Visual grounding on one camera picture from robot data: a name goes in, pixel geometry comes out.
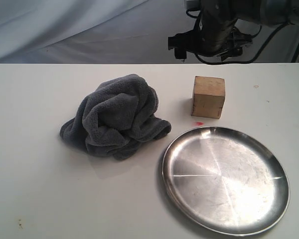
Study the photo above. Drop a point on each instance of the grey fabric backdrop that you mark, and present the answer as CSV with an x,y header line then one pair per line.
x,y
90,31

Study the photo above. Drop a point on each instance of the round stainless steel plate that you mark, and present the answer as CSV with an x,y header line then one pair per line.
x,y
225,181

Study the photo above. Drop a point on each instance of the wooden cube block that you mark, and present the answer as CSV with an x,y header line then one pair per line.
x,y
208,97

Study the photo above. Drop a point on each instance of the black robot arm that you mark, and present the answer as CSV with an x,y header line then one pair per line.
x,y
279,13

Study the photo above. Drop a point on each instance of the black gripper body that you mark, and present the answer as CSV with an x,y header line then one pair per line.
x,y
214,31

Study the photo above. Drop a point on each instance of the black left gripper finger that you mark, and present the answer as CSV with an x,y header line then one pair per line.
x,y
182,40

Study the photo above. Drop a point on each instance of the grey fleece towel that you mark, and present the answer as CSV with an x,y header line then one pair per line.
x,y
116,119

